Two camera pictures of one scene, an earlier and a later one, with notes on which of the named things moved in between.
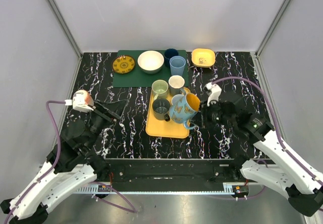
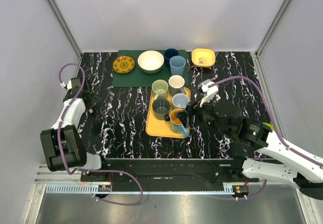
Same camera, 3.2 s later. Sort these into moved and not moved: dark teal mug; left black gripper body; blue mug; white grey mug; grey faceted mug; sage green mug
Moved: left black gripper body; blue mug
Not moved: dark teal mug; white grey mug; sage green mug; grey faceted mug
